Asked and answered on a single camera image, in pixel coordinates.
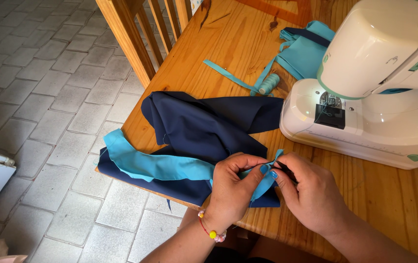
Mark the person's left hand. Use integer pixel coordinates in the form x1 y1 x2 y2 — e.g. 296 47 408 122
205 153 270 233

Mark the navy blue fabric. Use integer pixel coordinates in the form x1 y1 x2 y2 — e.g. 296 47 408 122
97 91 285 208

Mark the turquoise fabric band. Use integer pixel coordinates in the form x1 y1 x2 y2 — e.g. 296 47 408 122
103 128 285 202

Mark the small black tool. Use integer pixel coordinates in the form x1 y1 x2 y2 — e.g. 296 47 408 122
276 161 299 184

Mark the turquoise thread spool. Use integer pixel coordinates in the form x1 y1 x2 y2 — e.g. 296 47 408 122
258 73 281 96

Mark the red string bead bracelet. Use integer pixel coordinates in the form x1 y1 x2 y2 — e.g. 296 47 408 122
198 210 227 243

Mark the narrow turquoise fabric strip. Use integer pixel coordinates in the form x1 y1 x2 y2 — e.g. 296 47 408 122
202 58 280 98

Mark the person's right hand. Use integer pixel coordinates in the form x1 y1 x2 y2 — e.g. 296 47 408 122
269 152 348 239

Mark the turquoise and navy fabric pile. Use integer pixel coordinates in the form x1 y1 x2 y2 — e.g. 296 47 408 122
274 20 336 82

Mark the white sewing machine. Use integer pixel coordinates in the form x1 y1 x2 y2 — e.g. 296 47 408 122
279 0 418 171

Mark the wooden chair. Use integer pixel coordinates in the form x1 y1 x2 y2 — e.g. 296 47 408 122
95 0 194 89

